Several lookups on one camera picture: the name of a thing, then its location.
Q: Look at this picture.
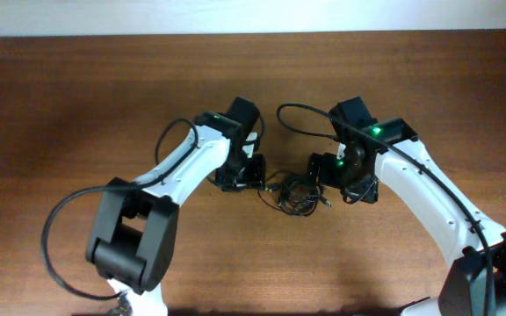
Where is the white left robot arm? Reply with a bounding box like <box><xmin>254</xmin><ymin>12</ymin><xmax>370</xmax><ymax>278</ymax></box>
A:
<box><xmin>85</xmin><ymin>97</ymin><xmax>265</xmax><ymax>315</ymax></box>

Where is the black cable bundle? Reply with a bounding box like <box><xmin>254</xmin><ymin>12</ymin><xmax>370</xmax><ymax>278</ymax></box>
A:
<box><xmin>257</xmin><ymin>169</ymin><xmax>332</xmax><ymax>218</ymax></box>

